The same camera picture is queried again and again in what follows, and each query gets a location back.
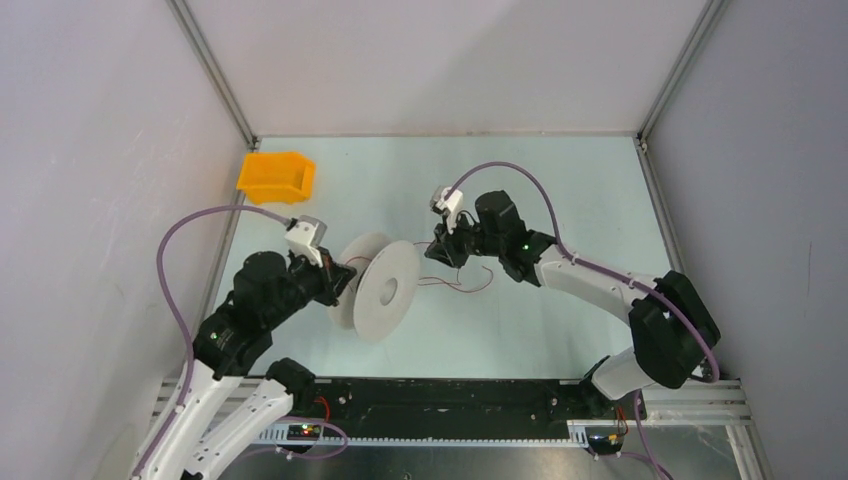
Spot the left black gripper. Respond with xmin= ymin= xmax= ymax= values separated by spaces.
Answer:
xmin=264 ymin=244 xmax=356 ymax=328

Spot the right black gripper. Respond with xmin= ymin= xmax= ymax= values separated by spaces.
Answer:
xmin=425 ymin=209 xmax=504 ymax=269

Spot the thin red wire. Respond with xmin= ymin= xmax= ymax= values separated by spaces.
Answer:
xmin=344 ymin=241 xmax=496 ymax=295

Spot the white perforated cable spool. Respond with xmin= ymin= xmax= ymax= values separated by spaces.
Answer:
xmin=327 ymin=232 xmax=421 ymax=343

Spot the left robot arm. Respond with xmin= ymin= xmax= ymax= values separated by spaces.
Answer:
xmin=130 ymin=249 xmax=356 ymax=479

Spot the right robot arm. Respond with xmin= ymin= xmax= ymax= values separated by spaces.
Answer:
xmin=425 ymin=187 xmax=721 ymax=418

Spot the orange plastic bin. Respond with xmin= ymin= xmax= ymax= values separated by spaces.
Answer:
xmin=236 ymin=152 xmax=316 ymax=205

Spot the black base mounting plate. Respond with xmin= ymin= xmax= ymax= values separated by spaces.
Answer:
xmin=315 ymin=377 xmax=647 ymax=441

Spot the left controller board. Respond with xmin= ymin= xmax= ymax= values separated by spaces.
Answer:
xmin=286 ymin=423 xmax=323 ymax=442

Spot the controller board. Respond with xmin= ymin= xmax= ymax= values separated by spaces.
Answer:
xmin=586 ymin=434 xmax=626 ymax=459
xmin=286 ymin=423 xmax=323 ymax=442

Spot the right controller board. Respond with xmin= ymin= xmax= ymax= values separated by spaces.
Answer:
xmin=586 ymin=434 xmax=626 ymax=459

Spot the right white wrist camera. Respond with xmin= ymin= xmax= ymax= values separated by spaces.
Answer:
xmin=429 ymin=186 xmax=463 ymax=234

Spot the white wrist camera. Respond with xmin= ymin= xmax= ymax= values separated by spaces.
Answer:
xmin=285 ymin=215 xmax=327 ymax=267
xmin=429 ymin=186 xmax=463 ymax=234

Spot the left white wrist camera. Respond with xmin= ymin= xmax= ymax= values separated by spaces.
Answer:
xmin=285 ymin=215 xmax=327 ymax=267

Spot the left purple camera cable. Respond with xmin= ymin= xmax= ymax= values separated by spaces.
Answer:
xmin=129 ymin=203 xmax=293 ymax=478

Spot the purple camera cable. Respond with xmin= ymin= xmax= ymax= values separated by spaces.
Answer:
xmin=129 ymin=203 xmax=293 ymax=478
xmin=450 ymin=160 xmax=721 ymax=478

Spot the aluminium frame rail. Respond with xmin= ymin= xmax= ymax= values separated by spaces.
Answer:
xmin=150 ymin=376 xmax=753 ymax=448

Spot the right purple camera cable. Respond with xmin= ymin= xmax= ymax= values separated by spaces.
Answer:
xmin=450 ymin=160 xmax=721 ymax=478

